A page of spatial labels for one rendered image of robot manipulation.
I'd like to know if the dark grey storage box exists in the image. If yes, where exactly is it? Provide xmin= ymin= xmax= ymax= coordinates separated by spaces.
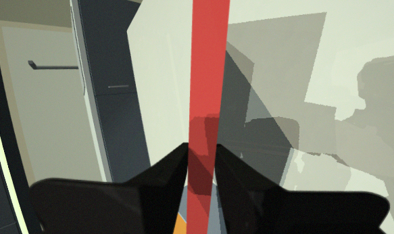
xmin=173 ymin=183 xmax=226 ymax=234

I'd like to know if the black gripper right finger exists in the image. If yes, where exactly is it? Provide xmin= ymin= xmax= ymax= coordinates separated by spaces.
xmin=215 ymin=144 xmax=390 ymax=234

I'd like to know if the red lid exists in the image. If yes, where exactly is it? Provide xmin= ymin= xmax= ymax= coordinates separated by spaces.
xmin=186 ymin=0 xmax=230 ymax=234

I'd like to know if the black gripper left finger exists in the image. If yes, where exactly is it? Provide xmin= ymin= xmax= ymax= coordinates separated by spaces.
xmin=28 ymin=142 xmax=189 ymax=234

